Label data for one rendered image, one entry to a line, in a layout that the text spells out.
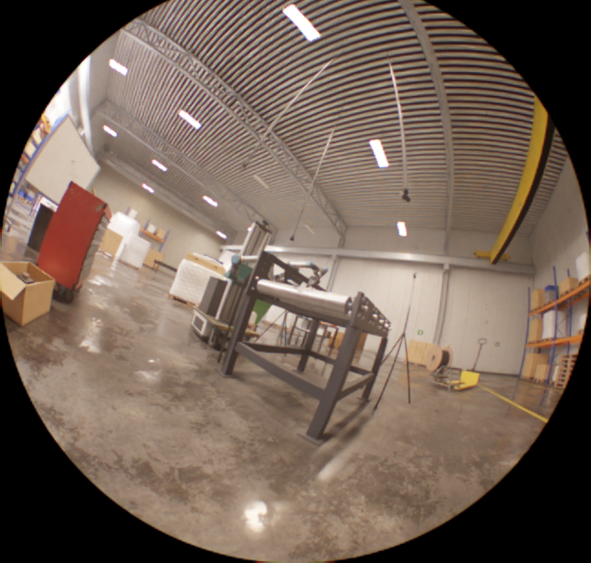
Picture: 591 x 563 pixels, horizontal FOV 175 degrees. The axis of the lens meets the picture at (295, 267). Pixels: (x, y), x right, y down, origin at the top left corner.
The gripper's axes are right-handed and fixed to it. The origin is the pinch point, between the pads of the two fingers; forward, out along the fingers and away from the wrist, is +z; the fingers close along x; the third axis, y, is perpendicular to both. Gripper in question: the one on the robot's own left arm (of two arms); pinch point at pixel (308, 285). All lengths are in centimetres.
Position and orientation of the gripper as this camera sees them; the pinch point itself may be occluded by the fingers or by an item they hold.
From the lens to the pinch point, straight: 213.6
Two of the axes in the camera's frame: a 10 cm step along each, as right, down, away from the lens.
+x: -6.0, -2.6, 7.5
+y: 3.6, 7.6, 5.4
